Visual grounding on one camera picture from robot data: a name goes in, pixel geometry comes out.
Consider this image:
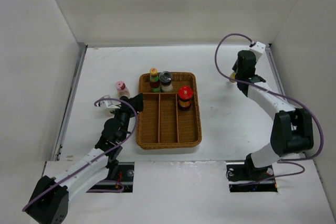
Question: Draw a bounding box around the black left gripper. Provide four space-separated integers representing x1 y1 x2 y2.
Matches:
108 94 142 142

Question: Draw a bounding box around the small yellow label dark bottle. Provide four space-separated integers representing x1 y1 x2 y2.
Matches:
230 72 236 83

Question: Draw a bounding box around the pink lid spice shaker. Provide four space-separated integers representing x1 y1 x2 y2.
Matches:
115 81 130 98

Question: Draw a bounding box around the yellow cap green label bottle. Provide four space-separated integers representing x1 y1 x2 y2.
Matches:
150 68 161 93

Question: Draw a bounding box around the black top salt grinder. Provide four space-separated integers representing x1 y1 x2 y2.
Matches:
159 71 173 93

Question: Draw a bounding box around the red lid chili sauce jar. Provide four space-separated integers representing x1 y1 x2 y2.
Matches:
177 86 194 110

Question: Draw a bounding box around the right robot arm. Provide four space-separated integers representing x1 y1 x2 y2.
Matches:
227 50 313 182

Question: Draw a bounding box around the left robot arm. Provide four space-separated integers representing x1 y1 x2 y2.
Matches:
22 93 143 223

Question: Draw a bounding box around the brown wicker divided basket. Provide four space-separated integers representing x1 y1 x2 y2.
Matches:
136 72 202 150

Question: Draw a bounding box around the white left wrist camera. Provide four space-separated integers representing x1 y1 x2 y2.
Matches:
97 95 119 110

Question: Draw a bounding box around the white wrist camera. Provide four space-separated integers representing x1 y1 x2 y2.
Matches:
97 95 119 110
249 42 266 62

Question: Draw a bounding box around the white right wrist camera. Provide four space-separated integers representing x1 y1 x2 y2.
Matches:
249 42 266 62

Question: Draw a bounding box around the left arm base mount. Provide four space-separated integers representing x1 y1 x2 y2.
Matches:
88 162 135 193

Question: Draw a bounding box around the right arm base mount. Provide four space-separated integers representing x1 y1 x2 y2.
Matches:
226 162 278 193

